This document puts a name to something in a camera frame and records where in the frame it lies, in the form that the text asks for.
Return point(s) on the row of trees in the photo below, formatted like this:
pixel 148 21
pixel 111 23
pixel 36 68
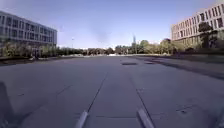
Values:
pixel 146 47

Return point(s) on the tall distant tower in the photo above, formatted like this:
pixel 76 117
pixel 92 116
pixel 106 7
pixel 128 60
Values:
pixel 134 41

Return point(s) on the robot's own part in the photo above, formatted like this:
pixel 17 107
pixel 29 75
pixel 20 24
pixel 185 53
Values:
pixel 81 120
pixel 145 119

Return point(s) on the grey building with window rows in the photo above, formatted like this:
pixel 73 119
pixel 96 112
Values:
pixel 23 31

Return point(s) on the beige building with dark windows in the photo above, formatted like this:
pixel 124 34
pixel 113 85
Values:
pixel 191 28

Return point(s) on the grey paved plaza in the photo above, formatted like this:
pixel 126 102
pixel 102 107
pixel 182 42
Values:
pixel 113 90

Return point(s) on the tall tree by building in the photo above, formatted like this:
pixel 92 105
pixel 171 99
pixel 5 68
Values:
pixel 207 35

